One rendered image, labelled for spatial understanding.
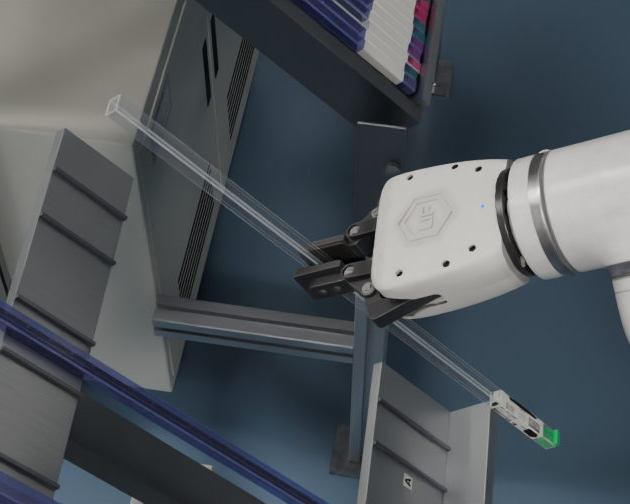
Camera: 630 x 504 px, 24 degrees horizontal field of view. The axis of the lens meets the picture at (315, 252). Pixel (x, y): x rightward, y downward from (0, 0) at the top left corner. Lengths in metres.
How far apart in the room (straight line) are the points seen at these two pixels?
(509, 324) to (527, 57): 0.56
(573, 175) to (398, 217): 0.14
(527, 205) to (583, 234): 0.04
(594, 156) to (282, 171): 1.50
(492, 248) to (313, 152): 1.49
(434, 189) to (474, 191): 0.03
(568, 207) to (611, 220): 0.03
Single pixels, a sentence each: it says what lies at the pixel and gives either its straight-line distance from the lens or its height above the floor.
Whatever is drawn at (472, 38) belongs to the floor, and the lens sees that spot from 2.62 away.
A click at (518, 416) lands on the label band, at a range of 1.21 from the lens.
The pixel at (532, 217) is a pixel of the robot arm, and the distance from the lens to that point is 0.95.
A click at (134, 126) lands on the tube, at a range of 0.95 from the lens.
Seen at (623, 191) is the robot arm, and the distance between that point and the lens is 0.93.
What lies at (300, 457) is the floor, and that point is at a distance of 2.12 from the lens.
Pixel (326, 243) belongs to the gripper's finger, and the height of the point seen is 1.03.
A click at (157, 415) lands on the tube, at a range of 1.04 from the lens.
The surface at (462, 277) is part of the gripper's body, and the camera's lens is 0.97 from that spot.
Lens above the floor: 1.89
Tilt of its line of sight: 55 degrees down
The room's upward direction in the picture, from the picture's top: straight up
